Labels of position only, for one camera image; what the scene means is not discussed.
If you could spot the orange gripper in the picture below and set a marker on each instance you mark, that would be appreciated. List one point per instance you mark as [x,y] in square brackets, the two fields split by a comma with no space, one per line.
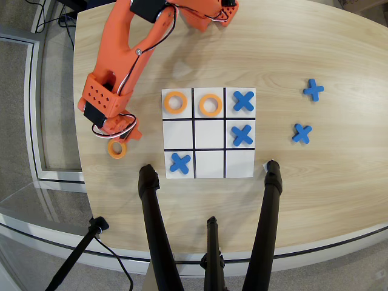
[128,137]

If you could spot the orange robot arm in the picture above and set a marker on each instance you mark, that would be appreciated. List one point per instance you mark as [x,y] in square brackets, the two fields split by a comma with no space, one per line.
[118,39]

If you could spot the blue foam cross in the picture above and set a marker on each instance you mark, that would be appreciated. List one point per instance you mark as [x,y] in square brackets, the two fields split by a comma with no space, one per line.
[242,135]
[313,90]
[244,101]
[180,163]
[302,133]

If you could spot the white tic-tac-toe board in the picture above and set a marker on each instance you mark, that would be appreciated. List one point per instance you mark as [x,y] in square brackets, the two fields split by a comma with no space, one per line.
[209,133]

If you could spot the thick black tripod leg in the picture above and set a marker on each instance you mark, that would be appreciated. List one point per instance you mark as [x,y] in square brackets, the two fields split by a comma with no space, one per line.
[154,218]
[263,218]

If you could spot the black stand pole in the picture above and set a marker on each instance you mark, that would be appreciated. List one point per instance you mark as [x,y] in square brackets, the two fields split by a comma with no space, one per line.
[75,254]

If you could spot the small white sticker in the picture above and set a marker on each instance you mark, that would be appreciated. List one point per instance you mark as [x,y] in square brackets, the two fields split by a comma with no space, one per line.
[265,166]

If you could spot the thin black tripod leg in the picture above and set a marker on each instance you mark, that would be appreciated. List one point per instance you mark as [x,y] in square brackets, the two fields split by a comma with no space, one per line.
[213,257]

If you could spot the white floor frame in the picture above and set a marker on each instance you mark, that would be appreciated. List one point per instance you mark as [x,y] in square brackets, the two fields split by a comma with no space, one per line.
[33,115]

